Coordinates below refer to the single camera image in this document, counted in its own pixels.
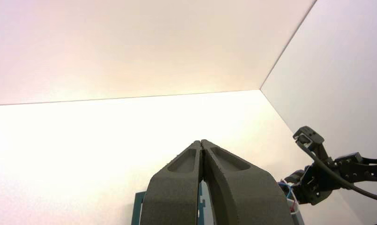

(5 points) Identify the black camera cable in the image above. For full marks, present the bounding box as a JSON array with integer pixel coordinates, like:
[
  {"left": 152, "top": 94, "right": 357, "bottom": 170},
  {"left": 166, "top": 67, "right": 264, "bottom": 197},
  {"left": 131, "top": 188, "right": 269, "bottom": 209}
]
[{"left": 298, "top": 141, "right": 377, "bottom": 204}]

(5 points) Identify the blue jumper wire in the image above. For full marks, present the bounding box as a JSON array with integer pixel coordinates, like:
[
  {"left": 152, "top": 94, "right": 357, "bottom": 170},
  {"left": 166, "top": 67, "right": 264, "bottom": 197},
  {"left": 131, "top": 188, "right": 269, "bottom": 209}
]
[{"left": 278, "top": 181, "right": 294, "bottom": 200}]

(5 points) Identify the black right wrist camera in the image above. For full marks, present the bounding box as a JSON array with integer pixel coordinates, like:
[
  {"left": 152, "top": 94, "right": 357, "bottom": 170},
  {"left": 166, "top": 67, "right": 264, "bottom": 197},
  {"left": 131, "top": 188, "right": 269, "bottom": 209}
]
[{"left": 293, "top": 126, "right": 330, "bottom": 162}]

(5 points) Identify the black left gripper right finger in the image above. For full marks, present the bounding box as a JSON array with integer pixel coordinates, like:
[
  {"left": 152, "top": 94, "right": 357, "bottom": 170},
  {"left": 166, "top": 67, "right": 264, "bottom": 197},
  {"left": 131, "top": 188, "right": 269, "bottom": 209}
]
[{"left": 201, "top": 139, "right": 295, "bottom": 225}]

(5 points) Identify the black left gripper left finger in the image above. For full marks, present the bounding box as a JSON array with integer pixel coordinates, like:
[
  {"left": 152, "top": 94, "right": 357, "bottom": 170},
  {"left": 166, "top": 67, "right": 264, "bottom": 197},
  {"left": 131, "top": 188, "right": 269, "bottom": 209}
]
[{"left": 140, "top": 140, "right": 204, "bottom": 225}]

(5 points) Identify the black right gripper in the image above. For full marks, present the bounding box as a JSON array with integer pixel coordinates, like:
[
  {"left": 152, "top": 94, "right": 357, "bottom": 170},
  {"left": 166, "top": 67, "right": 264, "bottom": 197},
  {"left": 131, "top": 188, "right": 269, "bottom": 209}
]
[{"left": 282, "top": 157, "right": 341, "bottom": 206}]

